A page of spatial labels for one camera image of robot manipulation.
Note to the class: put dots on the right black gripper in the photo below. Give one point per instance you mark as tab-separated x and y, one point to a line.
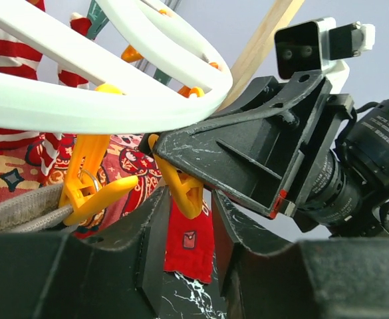
250	151

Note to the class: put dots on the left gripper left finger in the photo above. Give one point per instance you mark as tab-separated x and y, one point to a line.
116	273

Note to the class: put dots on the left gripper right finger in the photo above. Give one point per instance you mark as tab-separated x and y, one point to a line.
262	275

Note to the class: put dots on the orange clothes peg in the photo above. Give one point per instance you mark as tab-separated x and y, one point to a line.
81	188
186	190

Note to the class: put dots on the white round sock hanger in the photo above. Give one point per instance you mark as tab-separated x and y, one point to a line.
144	105

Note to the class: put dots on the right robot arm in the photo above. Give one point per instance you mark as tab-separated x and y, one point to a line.
368	156

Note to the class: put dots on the red cartoon blanket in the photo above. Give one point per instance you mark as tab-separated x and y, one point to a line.
104	178

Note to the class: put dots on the wooden clothes rack frame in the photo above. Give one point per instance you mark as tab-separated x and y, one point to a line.
259	46

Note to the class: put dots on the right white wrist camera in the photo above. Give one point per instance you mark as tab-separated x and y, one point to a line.
319	44

